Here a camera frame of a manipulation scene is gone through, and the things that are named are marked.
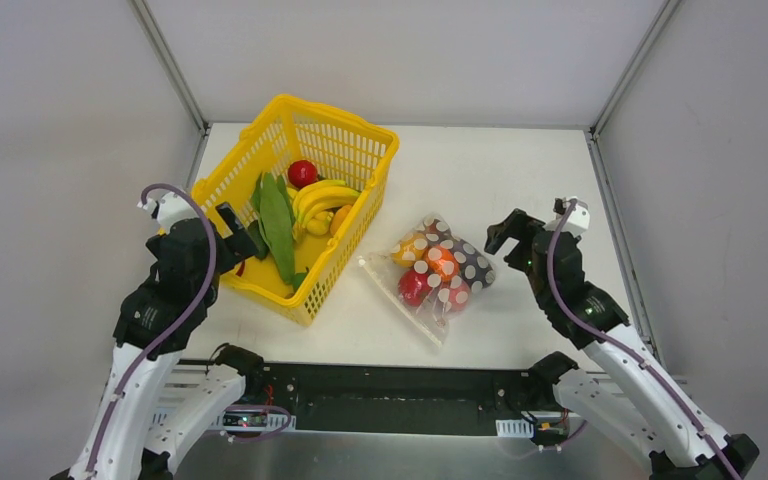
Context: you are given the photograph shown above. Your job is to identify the green bell pepper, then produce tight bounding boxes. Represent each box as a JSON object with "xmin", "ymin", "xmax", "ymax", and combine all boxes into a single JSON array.
[{"xmin": 246, "ymin": 220, "xmax": 270, "ymax": 260}]

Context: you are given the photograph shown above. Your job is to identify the dark purple eggplant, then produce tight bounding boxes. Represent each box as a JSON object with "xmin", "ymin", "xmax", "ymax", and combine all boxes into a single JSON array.
[{"xmin": 450, "ymin": 237, "xmax": 496, "ymax": 292}]

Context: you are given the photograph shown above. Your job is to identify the yellow plastic basket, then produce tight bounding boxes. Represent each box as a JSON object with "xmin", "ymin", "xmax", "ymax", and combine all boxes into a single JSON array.
[{"xmin": 191, "ymin": 94, "xmax": 399, "ymax": 326}]

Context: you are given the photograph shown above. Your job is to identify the dark maroon fruit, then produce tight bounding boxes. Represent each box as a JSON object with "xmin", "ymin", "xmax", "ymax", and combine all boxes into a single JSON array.
[{"xmin": 422, "ymin": 217, "xmax": 451, "ymax": 244}]

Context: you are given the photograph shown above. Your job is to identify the orange pumpkin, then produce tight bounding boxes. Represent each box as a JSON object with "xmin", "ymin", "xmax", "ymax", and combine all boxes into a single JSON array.
[{"xmin": 424, "ymin": 245, "xmax": 460, "ymax": 282}]

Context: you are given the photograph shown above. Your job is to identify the pink peach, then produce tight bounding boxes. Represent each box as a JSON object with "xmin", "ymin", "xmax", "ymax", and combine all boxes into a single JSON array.
[{"xmin": 437, "ymin": 277, "xmax": 471, "ymax": 314}]

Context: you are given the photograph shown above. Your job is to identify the clear zip top bag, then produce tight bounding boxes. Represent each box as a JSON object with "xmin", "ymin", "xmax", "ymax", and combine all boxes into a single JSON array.
[{"xmin": 358, "ymin": 213, "xmax": 497, "ymax": 348}]

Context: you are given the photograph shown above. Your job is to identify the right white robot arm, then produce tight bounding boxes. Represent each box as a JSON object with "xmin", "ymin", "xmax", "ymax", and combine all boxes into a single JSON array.
[{"xmin": 484, "ymin": 201, "xmax": 760, "ymax": 479}]

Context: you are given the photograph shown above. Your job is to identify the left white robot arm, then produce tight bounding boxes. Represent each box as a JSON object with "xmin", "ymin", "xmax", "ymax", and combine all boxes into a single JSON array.
[{"xmin": 56, "ymin": 202, "xmax": 265, "ymax": 479}]

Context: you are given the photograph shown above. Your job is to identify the large green leaf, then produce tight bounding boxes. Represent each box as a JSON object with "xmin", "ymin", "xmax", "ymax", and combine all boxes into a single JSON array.
[{"xmin": 251, "ymin": 171, "xmax": 306, "ymax": 293}]

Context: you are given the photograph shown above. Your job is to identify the red tomato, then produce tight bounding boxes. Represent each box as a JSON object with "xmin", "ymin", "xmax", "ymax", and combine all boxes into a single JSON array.
[{"xmin": 286, "ymin": 160, "xmax": 319, "ymax": 190}]

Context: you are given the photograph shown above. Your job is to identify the yellow banana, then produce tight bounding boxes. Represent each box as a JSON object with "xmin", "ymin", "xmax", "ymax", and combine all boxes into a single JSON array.
[{"xmin": 291, "ymin": 179, "xmax": 361, "ymax": 237}]

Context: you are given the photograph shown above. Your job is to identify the orange yellow fruit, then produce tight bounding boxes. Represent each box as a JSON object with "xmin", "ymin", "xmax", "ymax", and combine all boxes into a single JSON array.
[{"xmin": 329, "ymin": 204, "xmax": 352, "ymax": 236}]

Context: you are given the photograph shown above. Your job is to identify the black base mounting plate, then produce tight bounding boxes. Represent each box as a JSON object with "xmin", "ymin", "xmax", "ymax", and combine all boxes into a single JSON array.
[{"xmin": 203, "ymin": 345, "xmax": 563, "ymax": 437}]

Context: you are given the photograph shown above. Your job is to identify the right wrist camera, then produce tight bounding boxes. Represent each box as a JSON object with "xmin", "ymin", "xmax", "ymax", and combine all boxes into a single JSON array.
[{"xmin": 544, "ymin": 196, "xmax": 591, "ymax": 240}]

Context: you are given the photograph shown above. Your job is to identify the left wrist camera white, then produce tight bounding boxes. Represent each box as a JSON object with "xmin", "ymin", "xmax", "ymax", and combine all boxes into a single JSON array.
[{"xmin": 138, "ymin": 192, "xmax": 198, "ymax": 233}]

